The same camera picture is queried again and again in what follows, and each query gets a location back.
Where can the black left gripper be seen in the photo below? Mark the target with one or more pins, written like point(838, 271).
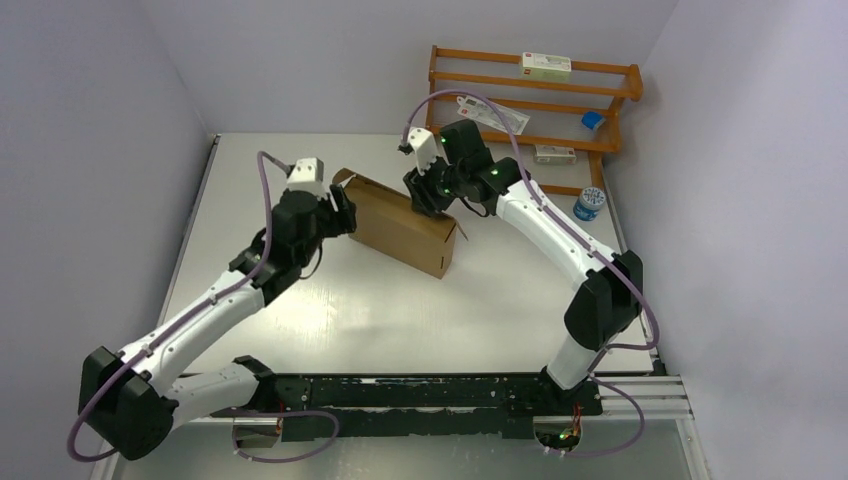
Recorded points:
point(345, 207)

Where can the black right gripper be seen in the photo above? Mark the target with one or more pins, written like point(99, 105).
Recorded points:
point(422, 199)

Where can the brown cardboard box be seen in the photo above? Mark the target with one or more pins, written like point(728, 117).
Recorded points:
point(386, 223)

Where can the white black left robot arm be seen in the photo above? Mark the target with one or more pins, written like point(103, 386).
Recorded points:
point(185, 331)

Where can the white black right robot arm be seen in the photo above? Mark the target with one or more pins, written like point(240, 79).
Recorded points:
point(606, 284)

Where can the small grey-white box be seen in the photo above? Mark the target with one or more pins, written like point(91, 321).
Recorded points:
point(554, 155)

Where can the green white box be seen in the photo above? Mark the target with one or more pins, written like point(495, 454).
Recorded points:
point(545, 67)

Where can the flat white packet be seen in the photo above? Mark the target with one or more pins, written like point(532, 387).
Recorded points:
point(497, 117)

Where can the blue white round jar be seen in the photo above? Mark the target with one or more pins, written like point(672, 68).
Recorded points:
point(589, 203)

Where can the small blue block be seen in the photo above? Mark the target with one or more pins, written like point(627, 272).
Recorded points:
point(593, 120)

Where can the orange wooden shelf rack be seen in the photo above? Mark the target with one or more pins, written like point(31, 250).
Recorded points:
point(555, 109)

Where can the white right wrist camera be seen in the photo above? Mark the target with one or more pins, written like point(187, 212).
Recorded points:
point(423, 145)

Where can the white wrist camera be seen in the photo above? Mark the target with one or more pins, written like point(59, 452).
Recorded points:
point(423, 145)
point(307, 175)

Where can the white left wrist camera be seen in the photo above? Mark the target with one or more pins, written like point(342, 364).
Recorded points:
point(307, 175)

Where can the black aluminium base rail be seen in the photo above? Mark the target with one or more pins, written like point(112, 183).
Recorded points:
point(294, 408)

